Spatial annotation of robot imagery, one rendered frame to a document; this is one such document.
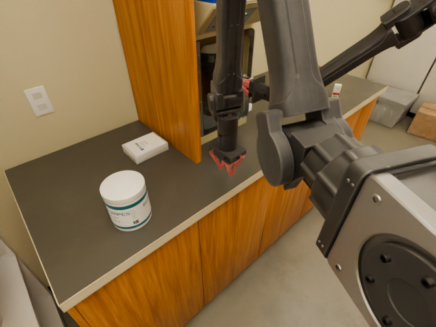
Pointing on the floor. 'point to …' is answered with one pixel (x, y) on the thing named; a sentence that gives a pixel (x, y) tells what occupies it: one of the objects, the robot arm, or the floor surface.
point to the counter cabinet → (202, 256)
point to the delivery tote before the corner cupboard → (392, 106)
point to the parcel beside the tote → (424, 122)
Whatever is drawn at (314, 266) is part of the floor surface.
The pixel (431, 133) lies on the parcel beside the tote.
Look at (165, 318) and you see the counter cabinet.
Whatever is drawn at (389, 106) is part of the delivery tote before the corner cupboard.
